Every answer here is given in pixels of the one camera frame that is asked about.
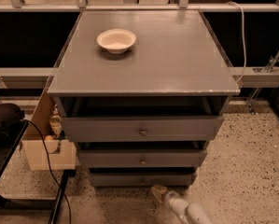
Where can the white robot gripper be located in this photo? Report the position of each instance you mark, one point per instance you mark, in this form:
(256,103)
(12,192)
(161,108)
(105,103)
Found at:
(170,198)

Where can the grey bottom drawer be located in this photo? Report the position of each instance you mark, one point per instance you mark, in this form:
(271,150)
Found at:
(141,177)

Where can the grey drawer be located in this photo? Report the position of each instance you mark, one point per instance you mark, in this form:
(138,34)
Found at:
(142,158)
(141,177)
(142,129)

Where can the grey top drawer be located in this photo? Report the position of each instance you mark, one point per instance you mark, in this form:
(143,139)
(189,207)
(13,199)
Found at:
(142,129)

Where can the grey middle drawer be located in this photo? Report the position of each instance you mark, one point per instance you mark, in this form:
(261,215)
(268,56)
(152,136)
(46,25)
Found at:
(142,158)

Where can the grey wooden drawer cabinet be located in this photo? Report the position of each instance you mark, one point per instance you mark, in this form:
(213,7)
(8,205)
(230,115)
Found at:
(174,69)

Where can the cardboard box with items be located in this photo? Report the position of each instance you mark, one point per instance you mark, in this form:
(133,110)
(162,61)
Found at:
(62,154)

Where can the white paper bowl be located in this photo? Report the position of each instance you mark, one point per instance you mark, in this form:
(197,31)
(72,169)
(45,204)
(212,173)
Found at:
(116,41)

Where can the black side table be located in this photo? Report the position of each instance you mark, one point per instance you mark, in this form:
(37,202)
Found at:
(53,205)

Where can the black bag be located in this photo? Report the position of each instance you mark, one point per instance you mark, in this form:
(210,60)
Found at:
(10,114)

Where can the metal diagonal strut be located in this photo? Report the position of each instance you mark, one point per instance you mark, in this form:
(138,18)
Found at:
(256,91)

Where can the metal rail frame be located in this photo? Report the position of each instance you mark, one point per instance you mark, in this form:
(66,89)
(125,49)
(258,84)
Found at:
(18,78)

